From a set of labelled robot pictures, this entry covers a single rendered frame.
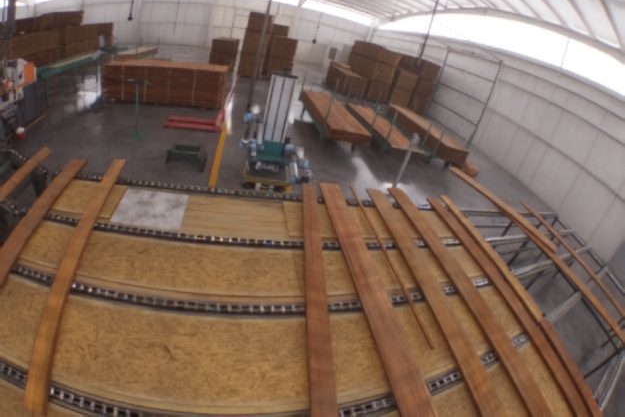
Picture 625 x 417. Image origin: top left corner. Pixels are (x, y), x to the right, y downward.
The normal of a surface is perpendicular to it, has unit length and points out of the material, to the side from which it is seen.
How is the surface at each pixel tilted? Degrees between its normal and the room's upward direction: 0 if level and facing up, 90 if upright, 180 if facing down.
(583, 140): 88
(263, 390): 0
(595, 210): 88
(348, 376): 0
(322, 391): 0
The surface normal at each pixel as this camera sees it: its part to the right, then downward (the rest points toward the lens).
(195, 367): 0.24, -0.84
